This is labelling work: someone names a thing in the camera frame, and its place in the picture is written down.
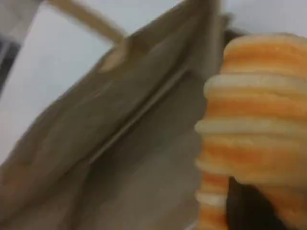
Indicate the long ridged orange bread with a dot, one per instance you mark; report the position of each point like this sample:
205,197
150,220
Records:
259,107

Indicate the brown jute bag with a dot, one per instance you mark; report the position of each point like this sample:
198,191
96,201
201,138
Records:
108,124

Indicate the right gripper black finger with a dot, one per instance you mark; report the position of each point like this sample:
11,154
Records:
249,210

